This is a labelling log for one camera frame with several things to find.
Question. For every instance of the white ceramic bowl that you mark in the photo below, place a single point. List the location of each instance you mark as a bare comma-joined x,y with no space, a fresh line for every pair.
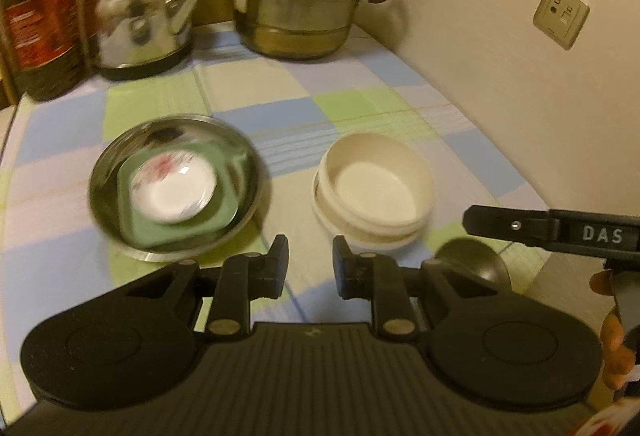
380,244

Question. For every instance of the cooking oil bottle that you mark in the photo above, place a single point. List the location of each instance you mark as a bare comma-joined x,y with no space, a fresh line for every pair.
40,16

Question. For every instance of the person's right hand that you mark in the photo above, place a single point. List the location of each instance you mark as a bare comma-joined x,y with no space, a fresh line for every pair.
612,356

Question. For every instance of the floral white saucer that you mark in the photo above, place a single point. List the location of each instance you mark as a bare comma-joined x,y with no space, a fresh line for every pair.
170,191

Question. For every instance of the cream plastic bowl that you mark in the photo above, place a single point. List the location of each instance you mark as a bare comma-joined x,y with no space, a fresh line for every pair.
375,186

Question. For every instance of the beige wall socket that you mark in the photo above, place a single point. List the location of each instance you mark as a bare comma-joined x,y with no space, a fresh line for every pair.
560,16

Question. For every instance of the green square plate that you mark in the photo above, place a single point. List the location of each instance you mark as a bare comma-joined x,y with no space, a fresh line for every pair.
225,211

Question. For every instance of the stainless steel kettle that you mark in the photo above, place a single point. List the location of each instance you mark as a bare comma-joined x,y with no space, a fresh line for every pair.
135,21

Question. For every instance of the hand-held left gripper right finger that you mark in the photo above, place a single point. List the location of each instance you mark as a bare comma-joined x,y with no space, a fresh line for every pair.
345,266

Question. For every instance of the plaid tablecloth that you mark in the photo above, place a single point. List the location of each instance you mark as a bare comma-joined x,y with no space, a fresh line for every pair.
310,116

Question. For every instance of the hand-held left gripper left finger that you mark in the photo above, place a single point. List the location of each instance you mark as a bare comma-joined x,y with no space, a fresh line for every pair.
277,266

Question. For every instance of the wide steel basin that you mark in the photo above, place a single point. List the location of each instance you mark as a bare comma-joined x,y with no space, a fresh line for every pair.
107,196

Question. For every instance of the small stainless steel bowl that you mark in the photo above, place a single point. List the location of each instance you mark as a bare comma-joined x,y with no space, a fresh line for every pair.
475,263

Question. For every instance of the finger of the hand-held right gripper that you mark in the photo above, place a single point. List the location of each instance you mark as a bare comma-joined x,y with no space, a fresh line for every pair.
500,221

